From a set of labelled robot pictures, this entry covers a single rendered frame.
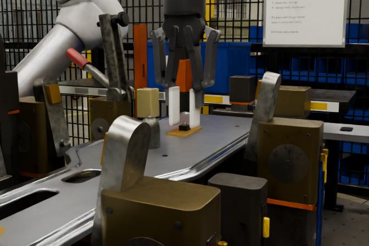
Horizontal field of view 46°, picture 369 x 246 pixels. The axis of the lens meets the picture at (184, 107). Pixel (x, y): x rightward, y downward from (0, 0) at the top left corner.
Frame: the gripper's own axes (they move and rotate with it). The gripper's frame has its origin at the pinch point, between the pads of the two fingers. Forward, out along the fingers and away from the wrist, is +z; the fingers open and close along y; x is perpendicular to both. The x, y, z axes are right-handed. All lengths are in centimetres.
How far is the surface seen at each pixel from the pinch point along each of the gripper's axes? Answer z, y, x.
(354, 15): -24, 13, 167
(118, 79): -4.7, -13.3, -1.5
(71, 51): -9.7, -25.0, -0.8
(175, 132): 4.2, -0.6, -2.2
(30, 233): 4.5, 6.6, -44.0
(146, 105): 1.3, -11.7, 6.2
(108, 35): -13.0, -15.1, -1.7
